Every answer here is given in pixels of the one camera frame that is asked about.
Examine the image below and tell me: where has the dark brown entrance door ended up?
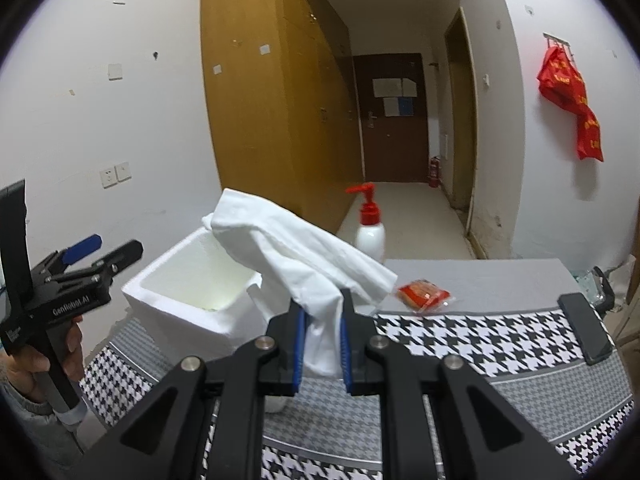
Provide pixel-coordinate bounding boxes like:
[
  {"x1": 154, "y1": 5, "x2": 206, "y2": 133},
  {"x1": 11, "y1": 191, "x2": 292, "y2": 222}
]
[{"x1": 353, "y1": 52, "x2": 431, "y2": 184}]

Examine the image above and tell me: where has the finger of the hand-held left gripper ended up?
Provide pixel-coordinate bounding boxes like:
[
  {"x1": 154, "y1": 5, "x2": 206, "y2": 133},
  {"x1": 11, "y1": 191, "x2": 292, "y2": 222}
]
[
  {"x1": 92, "y1": 240, "x2": 144, "y2": 279},
  {"x1": 60, "y1": 234, "x2": 103, "y2": 267}
]

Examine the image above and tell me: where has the black curved bar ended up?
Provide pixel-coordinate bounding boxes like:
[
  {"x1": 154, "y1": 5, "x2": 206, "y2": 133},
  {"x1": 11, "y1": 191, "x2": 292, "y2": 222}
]
[{"x1": 592, "y1": 266, "x2": 615, "y2": 306}]

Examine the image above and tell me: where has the metal wall hook rack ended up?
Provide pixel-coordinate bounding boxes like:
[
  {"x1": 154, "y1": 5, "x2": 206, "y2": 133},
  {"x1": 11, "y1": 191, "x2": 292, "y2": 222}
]
[{"x1": 543, "y1": 32, "x2": 573, "y2": 53}]

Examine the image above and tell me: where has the person's left forearm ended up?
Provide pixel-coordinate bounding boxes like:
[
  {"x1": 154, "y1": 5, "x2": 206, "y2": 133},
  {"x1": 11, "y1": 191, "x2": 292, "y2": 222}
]
[{"x1": 0, "y1": 380, "x2": 57, "y2": 427}]

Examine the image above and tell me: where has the white foam box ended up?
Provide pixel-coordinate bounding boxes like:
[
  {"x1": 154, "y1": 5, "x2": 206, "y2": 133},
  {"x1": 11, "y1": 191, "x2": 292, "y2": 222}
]
[{"x1": 121, "y1": 227, "x2": 296, "y2": 413}]

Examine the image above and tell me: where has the wooden wardrobe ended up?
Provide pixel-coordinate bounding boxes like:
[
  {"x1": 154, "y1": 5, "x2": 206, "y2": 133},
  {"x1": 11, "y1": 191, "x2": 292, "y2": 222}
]
[{"x1": 200, "y1": 0, "x2": 363, "y2": 236}]

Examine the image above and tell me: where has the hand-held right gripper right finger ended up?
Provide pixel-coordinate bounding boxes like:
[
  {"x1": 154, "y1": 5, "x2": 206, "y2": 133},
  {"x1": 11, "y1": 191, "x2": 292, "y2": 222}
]
[{"x1": 340, "y1": 289, "x2": 576, "y2": 480}]

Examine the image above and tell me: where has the red plastic bag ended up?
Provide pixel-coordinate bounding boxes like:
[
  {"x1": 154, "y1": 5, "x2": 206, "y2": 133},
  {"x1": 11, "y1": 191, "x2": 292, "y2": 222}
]
[{"x1": 537, "y1": 45, "x2": 604, "y2": 162}]

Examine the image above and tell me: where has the black smartphone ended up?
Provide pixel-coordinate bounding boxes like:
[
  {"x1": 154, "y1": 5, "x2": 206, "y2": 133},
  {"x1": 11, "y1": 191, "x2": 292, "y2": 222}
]
[{"x1": 557, "y1": 292, "x2": 613, "y2": 366}]

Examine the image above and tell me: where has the person's left hand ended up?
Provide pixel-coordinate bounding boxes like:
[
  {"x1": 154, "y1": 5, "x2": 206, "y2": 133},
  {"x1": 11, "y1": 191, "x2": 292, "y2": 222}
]
[{"x1": 0, "y1": 317, "x2": 87, "y2": 397}]

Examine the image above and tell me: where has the white cloth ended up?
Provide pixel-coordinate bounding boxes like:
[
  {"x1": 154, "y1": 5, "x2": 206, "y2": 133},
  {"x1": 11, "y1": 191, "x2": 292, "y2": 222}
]
[{"x1": 201, "y1": 187, "x2": 398, "y2": 378}]

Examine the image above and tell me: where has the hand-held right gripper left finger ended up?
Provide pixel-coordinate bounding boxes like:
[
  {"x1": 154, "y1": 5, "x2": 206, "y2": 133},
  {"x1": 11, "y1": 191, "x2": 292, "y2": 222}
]
[{"x1": 82, "y1": 302, "x2": 306, "y2": 480}]

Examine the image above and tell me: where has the white pump lotion bottle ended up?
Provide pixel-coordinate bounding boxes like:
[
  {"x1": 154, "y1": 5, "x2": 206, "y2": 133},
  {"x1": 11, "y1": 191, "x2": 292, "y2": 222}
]
[{"x1": 345, "y1": 182, "x2": 387, "y2": 266}]

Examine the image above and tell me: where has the houndstooth grey tablecloth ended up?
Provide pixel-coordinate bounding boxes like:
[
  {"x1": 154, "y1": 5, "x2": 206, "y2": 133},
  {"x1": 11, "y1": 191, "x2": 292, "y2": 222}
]
[{"x1": 80, "y1": 258, "x2": 636, "y2": 480}]

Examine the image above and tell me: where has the red snack packet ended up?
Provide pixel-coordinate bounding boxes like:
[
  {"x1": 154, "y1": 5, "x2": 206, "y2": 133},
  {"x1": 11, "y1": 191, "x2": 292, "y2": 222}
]
[{"x1": 396, "y1": 277, "x2": 457, "y2": 315}]

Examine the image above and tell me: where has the wooden side door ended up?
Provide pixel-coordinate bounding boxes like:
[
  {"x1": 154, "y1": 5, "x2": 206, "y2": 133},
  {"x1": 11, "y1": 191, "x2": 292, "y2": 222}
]
[{"x1": 444, "y1": 7, "x2": 478, "y2": 211}]

